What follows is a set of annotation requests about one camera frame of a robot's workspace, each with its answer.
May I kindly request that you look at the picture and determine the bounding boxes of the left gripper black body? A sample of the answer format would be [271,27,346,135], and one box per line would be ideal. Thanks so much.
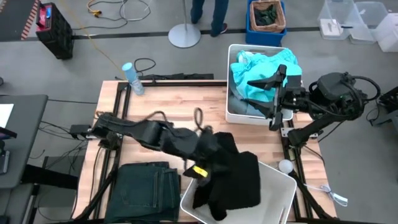
[195,132,226,169]

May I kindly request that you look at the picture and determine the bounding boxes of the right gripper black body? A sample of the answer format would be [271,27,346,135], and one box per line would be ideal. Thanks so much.
[269,64,307,131]

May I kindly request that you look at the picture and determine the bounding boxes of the teal garment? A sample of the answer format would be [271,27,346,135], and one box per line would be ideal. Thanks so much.
[231,48,303,103]

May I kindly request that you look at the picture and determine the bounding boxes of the light blue denim jeans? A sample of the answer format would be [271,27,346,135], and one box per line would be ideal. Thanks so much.
[229,90,271,118]

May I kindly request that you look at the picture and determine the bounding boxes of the black garment with white label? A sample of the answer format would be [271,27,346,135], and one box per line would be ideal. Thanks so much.
[192,132,262,221]

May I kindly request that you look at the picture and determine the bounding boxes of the black clothes in wicker basket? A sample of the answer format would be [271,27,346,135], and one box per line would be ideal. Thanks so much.
[254,4,277,26]

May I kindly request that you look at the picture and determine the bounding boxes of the white woven plastic basket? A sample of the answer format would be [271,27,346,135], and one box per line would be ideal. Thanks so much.
[225,43,295,126]
[179,160,298,224]

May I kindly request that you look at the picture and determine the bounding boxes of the blue plastic crate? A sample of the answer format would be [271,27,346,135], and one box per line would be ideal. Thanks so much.
[245,0,287,47]

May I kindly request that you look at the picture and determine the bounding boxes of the folded dark denim jeans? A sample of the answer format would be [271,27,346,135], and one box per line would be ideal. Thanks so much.
[104,161,182,224]

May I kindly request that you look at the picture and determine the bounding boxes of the white round ball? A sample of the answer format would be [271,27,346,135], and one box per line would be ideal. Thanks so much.
[278,159,294,174]

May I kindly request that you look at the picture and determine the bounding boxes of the brown wicker basket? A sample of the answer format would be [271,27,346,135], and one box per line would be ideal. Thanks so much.
[249,0,286,34]

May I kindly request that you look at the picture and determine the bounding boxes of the black flat strip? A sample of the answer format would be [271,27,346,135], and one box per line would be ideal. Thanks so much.
[136,73,215,81]

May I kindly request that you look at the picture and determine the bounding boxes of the person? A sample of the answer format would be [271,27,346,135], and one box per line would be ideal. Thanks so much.
[190,0,229,38]

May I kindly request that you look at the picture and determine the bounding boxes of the clear plastic storage bin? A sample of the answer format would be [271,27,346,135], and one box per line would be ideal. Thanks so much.
[317,0,357,40]
[373,12,398,53]
[348,1,388,44]

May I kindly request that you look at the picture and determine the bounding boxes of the grey round-base floor stand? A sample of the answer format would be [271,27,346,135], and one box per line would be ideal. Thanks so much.
[167,0,202,49]

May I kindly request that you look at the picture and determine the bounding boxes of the clear plastic water bottle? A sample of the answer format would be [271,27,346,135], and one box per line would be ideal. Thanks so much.
[121,62,146,96]

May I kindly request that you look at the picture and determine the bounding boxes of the black power adapter box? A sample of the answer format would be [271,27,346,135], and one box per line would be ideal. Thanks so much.
[70,124,91,139]

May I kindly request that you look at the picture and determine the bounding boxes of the dark grey desk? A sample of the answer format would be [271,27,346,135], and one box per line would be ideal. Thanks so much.
[0,95,49,190]

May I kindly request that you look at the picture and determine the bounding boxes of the black crate with red top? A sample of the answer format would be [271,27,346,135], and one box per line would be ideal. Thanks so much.
[35,2,75,60]

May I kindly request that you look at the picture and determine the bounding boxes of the black phone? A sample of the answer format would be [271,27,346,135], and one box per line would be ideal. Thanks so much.
[0,149,11,174]

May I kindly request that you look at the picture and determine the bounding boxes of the white paper sheet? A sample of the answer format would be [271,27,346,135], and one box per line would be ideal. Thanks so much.
[0,103,15,128]

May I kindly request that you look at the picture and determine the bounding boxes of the black mat with striped edge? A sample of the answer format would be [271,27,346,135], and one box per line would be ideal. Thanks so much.
[0,0,41,41]

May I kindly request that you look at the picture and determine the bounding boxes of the black equipment with cables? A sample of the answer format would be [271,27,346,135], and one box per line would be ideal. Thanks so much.
[366,86,398,127]

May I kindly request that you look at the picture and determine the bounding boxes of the black looped cable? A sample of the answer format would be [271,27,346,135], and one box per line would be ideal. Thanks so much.
[133,58,157,75]

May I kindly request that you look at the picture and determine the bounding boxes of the white cable with connector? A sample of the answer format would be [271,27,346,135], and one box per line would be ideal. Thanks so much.
[306,183,349,207]

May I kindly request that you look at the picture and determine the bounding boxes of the grey coiled cable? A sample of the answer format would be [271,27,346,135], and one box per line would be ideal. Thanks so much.
[119,0,152,22]

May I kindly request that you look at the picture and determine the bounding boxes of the yellow cable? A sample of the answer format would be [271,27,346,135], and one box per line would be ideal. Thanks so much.
[58,0,125,74]

